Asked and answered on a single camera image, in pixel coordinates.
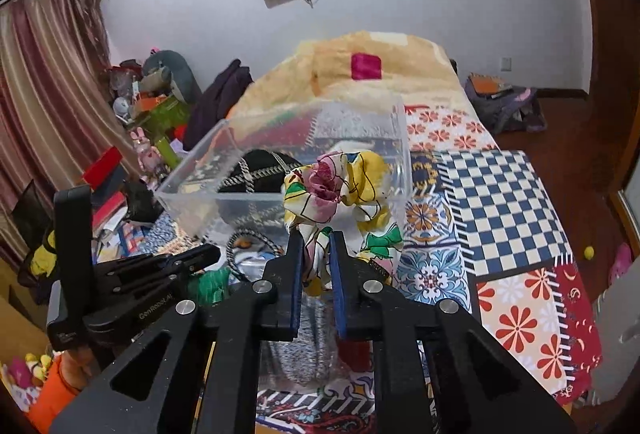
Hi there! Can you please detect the dark purple garment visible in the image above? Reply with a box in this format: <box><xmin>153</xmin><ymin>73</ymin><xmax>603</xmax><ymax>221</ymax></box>
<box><xmin>182</xmin><ymin>58</ymin><xmax>253</xmax><ymax>151</ymax></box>

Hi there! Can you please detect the striped pink curtain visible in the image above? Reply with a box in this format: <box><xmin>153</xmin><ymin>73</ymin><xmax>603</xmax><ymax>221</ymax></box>
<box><xmin>1</xmin><ymin>0</ymin><xmax>139</xmax><ymax>266</ymax></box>

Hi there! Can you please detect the clear plastic storage box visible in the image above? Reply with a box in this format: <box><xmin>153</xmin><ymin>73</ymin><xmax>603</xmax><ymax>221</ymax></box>
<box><xmin>155</xmin><ymin>90</ymin><xmax>411</xmax><ymax>247</ymax></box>

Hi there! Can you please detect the grey green plush toy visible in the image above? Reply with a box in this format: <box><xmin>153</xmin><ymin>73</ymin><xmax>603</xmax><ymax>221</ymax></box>
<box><xmin>142</xmin><ymin>50</ymin><xmax>202</xmax><ymax>104</ymax></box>

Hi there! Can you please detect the yellow soft ball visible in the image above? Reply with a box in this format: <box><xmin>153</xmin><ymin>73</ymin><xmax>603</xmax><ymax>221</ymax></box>
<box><xmin>584</xmin><ymin>246</ymin><xmax>594</xmax><ymax>260</ymax></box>

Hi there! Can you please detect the yellow floral silk scarf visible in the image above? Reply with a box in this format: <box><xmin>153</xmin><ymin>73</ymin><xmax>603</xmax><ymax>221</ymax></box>
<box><xmin>283</xmin><ymin>149</ymin><xmax>404</xmax><ymax>297</ymax></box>

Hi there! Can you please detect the green cloth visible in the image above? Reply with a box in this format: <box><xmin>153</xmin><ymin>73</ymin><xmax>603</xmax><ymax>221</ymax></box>
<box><xmin>186</xmin><ymin>266</ymin><xmax>231</xmax><ymax>306</ymax></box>

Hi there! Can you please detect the pink rabbit plush doll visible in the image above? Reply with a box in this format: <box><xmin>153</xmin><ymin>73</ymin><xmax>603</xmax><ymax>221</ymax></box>
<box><xmin>129</xmin><ymin>127</ymin><xmax>167</xmax><ymax>184</ymax></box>

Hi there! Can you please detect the red box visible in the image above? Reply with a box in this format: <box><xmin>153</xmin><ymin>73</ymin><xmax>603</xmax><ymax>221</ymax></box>
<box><xmin>81</xmin><ymin>146</ymin><xmax>122</xmax><ymax>191</ymax></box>

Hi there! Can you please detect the beige plush blanket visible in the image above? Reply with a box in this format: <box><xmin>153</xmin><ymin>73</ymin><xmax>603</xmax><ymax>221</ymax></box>
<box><xmin>229</xmin><ymin>31</ymin><xmax>473</xmax><ymax>117</ymax></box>

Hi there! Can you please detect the green cardboard box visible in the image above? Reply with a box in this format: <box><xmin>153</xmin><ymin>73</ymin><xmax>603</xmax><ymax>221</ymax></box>
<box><xmin>130</xmin><ymin>95</ymin><xmax>191</xmax><ymax>141</ymax></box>

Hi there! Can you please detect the black gold-trimmed cloth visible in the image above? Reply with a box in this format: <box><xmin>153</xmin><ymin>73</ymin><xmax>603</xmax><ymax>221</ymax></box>
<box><xmin>217</xmin><ymin>148</ymin><xmax>305</xmax><ymax>235</ymax></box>

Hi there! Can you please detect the left hand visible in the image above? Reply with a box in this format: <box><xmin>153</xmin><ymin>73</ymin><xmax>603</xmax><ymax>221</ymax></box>
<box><xmin>60</xmin><ymin>346</ymin><xmax>100</xmax><ymax>391</ymax></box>

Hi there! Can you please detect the silver glitter pouch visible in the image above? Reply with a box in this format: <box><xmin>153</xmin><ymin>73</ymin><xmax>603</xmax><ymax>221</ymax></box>
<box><xmin>258</xmin><ymin>293</ymin><xmax>349</xmax><ymax>392</ymax></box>

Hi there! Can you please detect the grey purple backpack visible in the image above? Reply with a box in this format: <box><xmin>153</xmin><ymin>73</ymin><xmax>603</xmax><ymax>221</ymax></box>
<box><xmin>464</xmin><ymin>74</ymin><xmax>547</xmax><ymax>135</ymax></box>

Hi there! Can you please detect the patchwork patterned bedspread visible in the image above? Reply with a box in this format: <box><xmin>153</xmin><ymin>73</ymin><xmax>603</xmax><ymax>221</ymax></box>
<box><xmin>134</xmin><ymin>102</ymin><xmax>603</xmax><ymax>434</ymax></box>

